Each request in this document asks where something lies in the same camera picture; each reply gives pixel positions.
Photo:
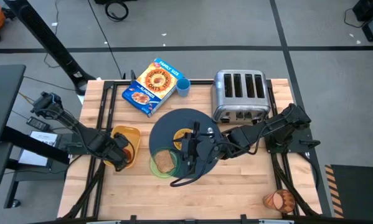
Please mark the brown toast slice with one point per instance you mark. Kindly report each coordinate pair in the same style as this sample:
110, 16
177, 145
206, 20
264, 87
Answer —
165, 161

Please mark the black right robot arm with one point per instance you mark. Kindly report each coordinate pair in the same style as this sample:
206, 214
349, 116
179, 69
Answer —
267, 127

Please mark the cereal flakes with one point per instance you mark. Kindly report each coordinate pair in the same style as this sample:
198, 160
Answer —
180, 134

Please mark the black desk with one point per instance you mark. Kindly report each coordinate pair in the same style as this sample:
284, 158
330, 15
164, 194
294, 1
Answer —
2, 99

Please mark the black power adapter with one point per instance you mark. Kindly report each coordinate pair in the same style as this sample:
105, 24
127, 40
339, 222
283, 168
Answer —
38, 124

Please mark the green translucent plate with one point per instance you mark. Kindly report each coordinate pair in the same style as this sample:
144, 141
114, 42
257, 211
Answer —
152, 168

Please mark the round dark woven placemat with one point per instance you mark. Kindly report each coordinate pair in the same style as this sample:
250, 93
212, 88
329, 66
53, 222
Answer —
167, 130

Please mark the yellow patterned bowl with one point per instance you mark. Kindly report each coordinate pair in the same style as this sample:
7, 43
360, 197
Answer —
177, 137

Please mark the blue plastic cup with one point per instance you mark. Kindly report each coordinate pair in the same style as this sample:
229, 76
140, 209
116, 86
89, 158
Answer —
183, 85

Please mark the blue cereal box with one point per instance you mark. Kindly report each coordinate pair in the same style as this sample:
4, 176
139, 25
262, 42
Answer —
155, 84

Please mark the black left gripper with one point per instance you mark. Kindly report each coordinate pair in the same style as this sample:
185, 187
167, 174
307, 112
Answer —
119, 151

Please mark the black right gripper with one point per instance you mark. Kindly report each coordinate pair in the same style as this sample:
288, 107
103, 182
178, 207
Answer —
205, 149

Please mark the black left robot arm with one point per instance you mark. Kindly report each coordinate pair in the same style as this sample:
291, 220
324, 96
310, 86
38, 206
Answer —
92, 141

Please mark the white paper sheet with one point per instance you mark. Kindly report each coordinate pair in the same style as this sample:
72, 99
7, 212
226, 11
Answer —
36, 155

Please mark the black mat with striped edges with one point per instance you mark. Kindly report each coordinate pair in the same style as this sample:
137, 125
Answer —
357, 193

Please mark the yellow plastic bin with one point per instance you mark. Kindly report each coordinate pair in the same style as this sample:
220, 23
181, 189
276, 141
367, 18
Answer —
125, 129

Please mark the silver four-slot toaster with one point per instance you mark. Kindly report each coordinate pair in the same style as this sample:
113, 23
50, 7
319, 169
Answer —
240, 99

